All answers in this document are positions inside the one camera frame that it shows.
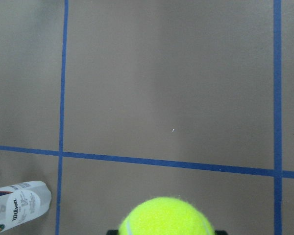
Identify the yellow tennis ball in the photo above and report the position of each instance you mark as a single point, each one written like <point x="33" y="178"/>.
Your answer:
<point x="165" y="216"/>

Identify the white tennis ball can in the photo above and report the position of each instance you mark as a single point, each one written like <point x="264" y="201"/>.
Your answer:
<point x="23" y="202"/>

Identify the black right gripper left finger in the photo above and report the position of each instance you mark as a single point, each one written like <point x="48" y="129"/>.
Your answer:
<point x="112" y="232"/>

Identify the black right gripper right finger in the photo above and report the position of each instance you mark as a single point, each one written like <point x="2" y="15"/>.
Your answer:
<point x="220" y="232"/>

